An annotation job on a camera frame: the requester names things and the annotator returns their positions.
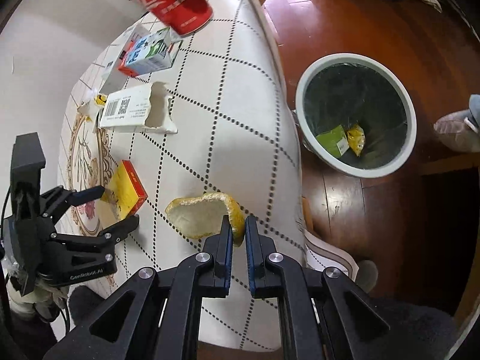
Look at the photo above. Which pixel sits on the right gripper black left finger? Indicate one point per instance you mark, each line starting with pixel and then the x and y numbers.
pixel 155 314

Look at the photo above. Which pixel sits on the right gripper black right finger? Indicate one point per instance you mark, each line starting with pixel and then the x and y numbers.
pixel 302 294

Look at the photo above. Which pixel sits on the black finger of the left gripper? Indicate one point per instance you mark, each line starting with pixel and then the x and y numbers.
pixel 78 198
pixel 104 242

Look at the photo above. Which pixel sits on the red yellow cigarette box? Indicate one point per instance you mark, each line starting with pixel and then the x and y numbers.
pixel 124 194

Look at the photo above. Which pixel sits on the yellow white wrapper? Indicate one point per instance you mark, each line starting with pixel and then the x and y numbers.
pixel 93 107

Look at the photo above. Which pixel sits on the yellow pomelo peel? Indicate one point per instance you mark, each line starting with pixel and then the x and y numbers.
pixel 201 217

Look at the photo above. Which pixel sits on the white torn cardboard box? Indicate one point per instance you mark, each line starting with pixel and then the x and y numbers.
pixel 139 109

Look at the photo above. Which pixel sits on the red blue milk carton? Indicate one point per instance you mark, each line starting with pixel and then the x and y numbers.
pixel 152 53

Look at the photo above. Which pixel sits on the white round trash bin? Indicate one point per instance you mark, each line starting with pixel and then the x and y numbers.
pixel 350 89

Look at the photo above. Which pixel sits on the person dark trouser leg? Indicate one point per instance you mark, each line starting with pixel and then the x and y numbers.
pixel 387 330

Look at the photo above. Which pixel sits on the white patterned tablecloth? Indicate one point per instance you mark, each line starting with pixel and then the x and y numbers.
pixel 235 135

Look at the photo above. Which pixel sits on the green packet in bin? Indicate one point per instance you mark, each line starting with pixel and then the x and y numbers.
pixel 334 141

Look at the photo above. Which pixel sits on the yellow packet in bin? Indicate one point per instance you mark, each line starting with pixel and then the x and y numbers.
pixel 356 139

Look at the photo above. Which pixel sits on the grey slipper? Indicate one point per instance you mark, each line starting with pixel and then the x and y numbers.
pixel 459 131

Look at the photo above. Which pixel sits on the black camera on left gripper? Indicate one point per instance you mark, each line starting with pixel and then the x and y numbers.
pixel 27 161

